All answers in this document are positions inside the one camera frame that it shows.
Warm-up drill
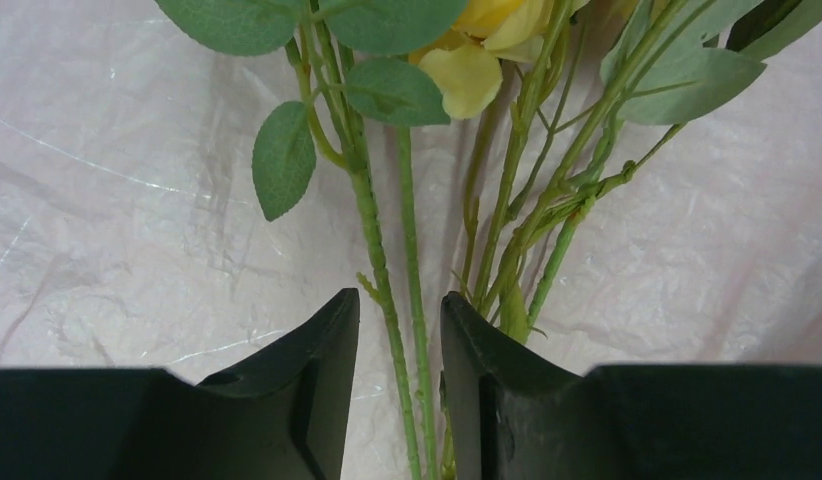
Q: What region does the purple flower bouquet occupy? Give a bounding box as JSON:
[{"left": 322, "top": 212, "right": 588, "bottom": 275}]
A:
[{"left": 0, "top": 1, "right": 822, "bottom": 479}]

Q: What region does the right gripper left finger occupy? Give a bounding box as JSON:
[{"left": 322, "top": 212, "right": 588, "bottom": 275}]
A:
[{"left": 0, "top": 288, "right": 360, "bottom": 479}]

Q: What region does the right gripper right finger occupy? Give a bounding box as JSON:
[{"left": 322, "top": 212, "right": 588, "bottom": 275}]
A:
[{"left": 440, "top": 292, "right": 822, "bottom": 479}]

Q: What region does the yellow flower stem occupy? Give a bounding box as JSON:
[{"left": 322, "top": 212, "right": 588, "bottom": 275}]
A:
[{"left": 159, "top": 1, "right": 822, "bottom": 479}]

